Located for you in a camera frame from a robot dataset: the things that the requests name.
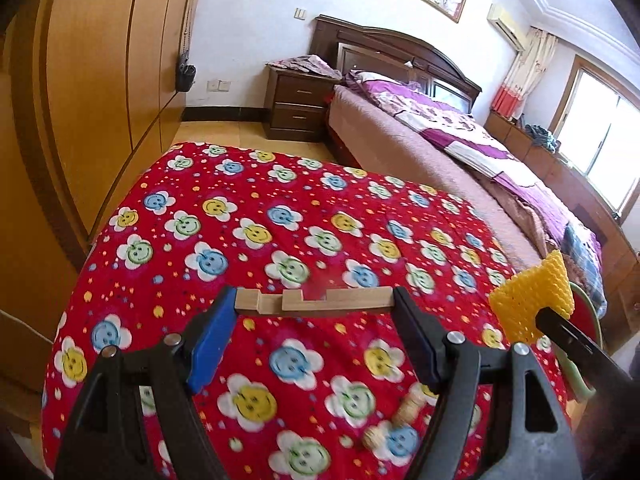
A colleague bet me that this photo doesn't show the yellow foam mesh piece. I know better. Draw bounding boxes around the yellow foam mesh piece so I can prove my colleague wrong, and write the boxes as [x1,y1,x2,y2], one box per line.
[488,249,575,344]

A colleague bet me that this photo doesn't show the wooden notched stick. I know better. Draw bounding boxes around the wooden notched stick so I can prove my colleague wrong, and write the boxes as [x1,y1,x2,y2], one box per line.
[234,287,394,316]

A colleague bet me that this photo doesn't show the red bin green rim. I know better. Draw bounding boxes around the red bin green rim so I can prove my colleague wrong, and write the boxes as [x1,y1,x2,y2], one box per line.
[552,282,603,403]

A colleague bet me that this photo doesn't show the blue plaid cloth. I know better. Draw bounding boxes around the blue plaid cloth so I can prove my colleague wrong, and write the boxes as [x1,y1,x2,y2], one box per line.
[561,223,608,320]

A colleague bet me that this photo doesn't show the wooden window cabinet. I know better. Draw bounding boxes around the wooden window cabinet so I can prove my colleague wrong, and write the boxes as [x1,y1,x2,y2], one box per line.
[484,112,639,352]

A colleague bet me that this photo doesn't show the red flower-pattern table cloth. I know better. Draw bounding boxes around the red flower-pattern table cloth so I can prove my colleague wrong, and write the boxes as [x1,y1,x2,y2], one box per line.
[40,141,572,480]

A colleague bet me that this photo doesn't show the dark clothes on cabinet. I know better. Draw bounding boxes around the dark clothes on cabinet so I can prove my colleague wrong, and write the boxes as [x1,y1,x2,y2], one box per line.
[524,124,560,154]

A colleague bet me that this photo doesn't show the purple white floral quilt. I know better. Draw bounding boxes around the purple white floral quilt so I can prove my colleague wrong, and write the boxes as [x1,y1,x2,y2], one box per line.
[346,70,602,266]

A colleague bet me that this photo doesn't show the red white curtain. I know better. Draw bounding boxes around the red white curtain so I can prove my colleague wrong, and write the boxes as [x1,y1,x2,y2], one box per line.
[490,27,559,120]

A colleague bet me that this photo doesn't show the black bag on wardrobe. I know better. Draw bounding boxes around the black bag on wardrobe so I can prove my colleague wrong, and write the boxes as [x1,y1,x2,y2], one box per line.
[175,51,196,93]

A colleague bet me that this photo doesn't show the dark wooden nightstand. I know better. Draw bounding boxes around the dark wooden nightstand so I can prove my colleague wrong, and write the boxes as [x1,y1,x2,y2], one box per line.
[262,66,338,142]

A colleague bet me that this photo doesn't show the wooden wardrobe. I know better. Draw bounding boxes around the wooden wardrobe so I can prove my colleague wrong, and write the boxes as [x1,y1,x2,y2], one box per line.
[1,0,198,393]

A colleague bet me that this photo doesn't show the dark wooden bed headboard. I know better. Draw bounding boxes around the dark wooden bed headboard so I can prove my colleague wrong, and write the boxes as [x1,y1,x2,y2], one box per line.
[309,14,482,108]

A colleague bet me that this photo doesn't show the folded cloth on nightstand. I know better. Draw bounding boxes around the folded cloth on nightstand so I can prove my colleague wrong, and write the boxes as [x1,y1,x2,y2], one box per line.
[267,54,343,80]

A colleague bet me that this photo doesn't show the wall air conditioner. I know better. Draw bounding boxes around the wall air conditioner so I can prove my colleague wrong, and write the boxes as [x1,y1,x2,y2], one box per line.
[487,3,529,52]

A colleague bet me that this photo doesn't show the wall socket plate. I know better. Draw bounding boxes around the wall socket plate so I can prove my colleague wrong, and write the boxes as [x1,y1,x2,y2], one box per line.
[206,79,231,92]

